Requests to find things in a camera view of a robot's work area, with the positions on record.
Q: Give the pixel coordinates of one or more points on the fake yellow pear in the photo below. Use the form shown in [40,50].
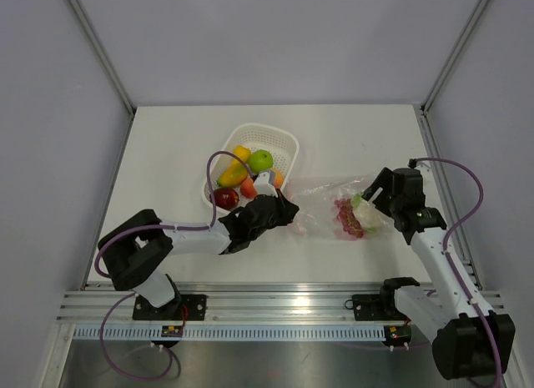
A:
[242,153]

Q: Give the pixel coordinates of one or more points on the left aluminium frame post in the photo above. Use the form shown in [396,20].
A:
[83,20]

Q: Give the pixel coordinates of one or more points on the white perforated plastic basket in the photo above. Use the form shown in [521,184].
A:
[282,145]

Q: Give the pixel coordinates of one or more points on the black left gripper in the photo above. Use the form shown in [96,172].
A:
[286,209]

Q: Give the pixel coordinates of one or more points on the black mounting plate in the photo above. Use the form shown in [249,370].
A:
[372,307]
[191,307]

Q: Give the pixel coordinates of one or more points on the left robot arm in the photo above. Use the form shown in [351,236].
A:
[131,254]

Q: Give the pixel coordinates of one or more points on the fake orange fruit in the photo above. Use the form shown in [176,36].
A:
[279,178]

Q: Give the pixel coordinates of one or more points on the fake green apple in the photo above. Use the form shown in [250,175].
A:
[260,160]

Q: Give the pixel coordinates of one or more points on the aluminium frame post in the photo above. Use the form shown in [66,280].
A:
[459,47]
[83,20]

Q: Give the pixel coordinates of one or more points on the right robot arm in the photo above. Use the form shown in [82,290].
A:
[468,338]

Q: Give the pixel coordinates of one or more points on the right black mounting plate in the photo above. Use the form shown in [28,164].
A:
[372,307]

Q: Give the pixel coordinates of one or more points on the fake mango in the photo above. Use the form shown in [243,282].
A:
[233,176]

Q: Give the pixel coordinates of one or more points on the fake dark red apple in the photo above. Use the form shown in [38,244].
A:
[226,198]

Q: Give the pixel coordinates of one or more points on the clear zip top bag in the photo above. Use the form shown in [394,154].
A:
[316,196]

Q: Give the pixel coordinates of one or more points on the right aluminium frame post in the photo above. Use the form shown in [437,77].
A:
[459,47]

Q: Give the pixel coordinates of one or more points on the fake peach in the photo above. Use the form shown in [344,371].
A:
[247,189]

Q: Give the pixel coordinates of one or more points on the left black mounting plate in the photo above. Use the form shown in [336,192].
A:
[191,307]

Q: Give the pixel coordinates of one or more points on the white slotted cable duct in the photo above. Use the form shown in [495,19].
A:
[349,333]

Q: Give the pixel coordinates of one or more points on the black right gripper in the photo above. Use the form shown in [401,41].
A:
[385,180]

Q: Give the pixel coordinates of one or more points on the fake red grapes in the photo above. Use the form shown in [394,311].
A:
[351,226]

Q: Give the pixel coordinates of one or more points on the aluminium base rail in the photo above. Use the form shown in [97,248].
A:
[236,304]

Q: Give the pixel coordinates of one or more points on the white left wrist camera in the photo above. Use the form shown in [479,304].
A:
[264,183]

